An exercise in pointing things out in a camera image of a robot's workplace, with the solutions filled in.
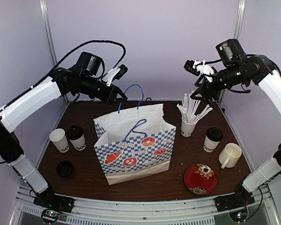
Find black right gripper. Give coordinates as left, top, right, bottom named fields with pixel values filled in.
left=191, top=62, right=248, bottom=103

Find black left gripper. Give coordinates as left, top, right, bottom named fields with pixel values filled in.
left=79, top=74, right=128, bottom=105

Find blue checkered paper bag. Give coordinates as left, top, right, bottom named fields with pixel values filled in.
left=93, top=84, right=177, bottom=186

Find black plastic cup lid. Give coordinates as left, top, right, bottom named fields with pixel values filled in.
left=66, top=125, right=84, bottom=140

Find white paper coffee cup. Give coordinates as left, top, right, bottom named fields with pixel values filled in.
left=70, top=136, right=86, bottom=151

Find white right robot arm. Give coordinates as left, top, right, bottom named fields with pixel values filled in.
left=184, top=39, right=281, bottom=207

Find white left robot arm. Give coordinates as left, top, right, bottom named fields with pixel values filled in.
left=0, top=52, right=128, bottom=208

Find white cup holding straws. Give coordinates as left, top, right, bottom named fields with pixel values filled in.
left=181, top=118, right=197, bottom=137

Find cream ceramic mug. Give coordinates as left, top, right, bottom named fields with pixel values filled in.
left=218, top=143, right=242, bottom=169

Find red floral plate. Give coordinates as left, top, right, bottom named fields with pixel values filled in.
left=184, top=164, right=217, bottom=195

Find black plastic lid stack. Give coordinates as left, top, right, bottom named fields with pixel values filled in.
left=56, top=160, right=74, bottom=178

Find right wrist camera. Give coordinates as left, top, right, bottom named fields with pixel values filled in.
left=184, top=60, right=215, bottom=83

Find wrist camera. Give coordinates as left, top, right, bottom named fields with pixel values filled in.
left=184, top=60, right=215, bottom=83
left=101, top=64, right=128, bottom=87

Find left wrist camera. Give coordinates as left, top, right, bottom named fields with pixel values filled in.
left=101, top=64, right=128, bottom=87

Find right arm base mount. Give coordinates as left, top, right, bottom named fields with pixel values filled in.
left=214, top=183, right=255, bottom=212

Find aluminium front rail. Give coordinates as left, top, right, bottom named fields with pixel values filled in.
left=7, top=185, right=281, bottom=225

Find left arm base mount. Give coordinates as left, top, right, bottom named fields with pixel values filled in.
left=33, top=186, right=74, bottom=213

